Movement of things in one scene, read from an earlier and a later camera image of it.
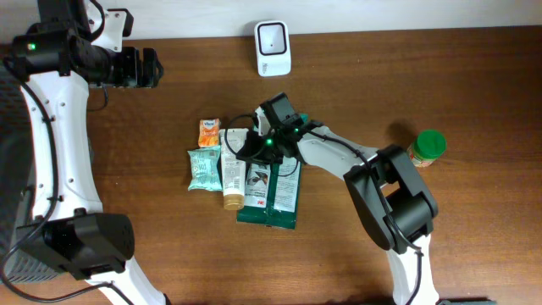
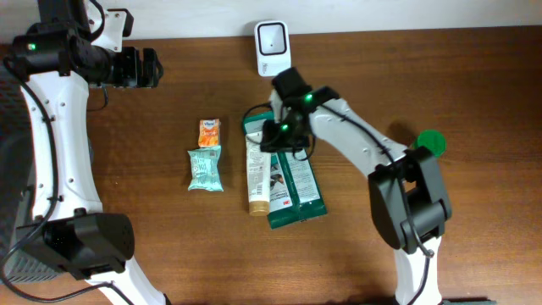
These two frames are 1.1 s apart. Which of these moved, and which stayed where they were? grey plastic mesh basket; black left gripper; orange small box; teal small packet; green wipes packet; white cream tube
Moved: white cream tube; green wipes packet
Stayed: grey plastic mesh basket; orange small box; black left gripper; teal small packet
